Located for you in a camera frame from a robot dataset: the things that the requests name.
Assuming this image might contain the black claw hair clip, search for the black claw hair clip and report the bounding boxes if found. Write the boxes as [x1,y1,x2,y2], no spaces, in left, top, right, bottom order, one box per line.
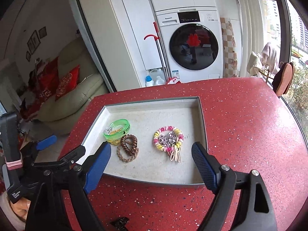
[110,217,130,231]

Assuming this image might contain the yellow cord charm bracelet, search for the yellow cord charm bracelet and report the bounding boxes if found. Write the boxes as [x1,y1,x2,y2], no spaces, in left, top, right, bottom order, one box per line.
[106,128,126,146]

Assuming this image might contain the green translucent bangle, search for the green translucent bangle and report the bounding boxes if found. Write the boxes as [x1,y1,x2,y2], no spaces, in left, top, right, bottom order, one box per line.
[103,119,131,141]

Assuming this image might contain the pink yellow beaded bracelet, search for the pink yellow beaded bracelet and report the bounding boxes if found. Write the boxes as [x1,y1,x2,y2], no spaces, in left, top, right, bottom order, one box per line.
[152,125,184,163]

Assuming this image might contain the beige sleeve forearm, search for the beige sleeve forearm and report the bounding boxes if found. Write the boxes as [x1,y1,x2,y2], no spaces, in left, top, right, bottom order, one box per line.
[1,191,31,230]

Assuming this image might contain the grey jewelry tray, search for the grey jewelry tray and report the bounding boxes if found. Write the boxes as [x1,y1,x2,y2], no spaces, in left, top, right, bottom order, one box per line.
[80,96,209,189]

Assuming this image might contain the pink hair band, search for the pink hair band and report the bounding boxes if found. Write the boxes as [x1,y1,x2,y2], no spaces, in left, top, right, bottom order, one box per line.
[5,153,23,171]

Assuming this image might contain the beige sofa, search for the beige sofa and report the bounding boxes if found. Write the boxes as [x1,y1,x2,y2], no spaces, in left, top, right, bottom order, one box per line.
[36,37,109,135]

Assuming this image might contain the red embroidered cushion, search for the red embroidered cushion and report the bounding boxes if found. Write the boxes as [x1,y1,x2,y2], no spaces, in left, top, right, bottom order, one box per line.
[55,65,80,101]

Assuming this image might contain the blue cap bottle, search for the blue cap bottle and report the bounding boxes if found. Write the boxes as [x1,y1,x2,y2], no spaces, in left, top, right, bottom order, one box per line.
[145,75,155,87]

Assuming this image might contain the brown round chair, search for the brown round chair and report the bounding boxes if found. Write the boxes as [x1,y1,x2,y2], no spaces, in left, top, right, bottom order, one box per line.
[272,62,295,97]

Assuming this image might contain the white detergent jug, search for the white detergent jug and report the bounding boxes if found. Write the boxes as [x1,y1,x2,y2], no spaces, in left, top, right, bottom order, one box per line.
[149,68,166,85]

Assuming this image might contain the checkered hanging cloth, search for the checkered hanging cloth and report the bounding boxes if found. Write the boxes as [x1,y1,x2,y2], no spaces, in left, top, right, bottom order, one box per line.
[220,17,238,78]

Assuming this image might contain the white cabinet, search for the white cabinet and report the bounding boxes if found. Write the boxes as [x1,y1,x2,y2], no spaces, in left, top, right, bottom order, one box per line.
[111,0,162,87]

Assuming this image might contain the white washing machine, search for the white washing machine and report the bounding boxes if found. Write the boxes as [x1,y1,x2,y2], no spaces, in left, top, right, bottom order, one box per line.
[156,7,223,83]

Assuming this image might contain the braided brown rope bracelet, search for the braided brown rope bracelet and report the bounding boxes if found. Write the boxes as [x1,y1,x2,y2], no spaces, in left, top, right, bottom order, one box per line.
[116,144,140,163]

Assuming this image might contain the framed wall pictures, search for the framed wall pictures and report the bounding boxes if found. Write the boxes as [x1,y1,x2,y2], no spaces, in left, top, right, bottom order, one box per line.
[26,27,47,62]

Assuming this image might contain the red handled mop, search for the red handled mop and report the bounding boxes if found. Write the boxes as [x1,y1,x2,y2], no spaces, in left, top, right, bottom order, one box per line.
[144,21,170,82]

